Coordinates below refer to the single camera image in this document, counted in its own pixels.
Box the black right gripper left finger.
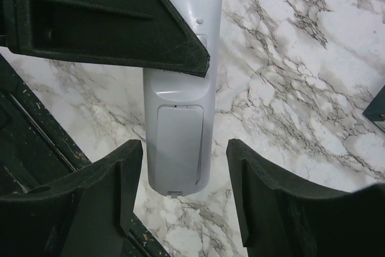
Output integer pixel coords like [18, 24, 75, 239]
[1, 140, 143, 256]

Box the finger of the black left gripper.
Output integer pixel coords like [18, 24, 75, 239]
[1, 0, 209, 77]

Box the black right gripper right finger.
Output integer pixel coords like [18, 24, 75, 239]
[226, 139, 384, 256]

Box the white remote control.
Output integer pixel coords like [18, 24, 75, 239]
[143, 0, 222, 198]

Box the white battery compartment cover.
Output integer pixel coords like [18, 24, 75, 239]
[155, 106, 203, 196]

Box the dark green flat electronics box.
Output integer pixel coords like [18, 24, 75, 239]
[363, 86, 385, 132]

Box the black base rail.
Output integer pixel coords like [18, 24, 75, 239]
[1, 59, 167, 256]

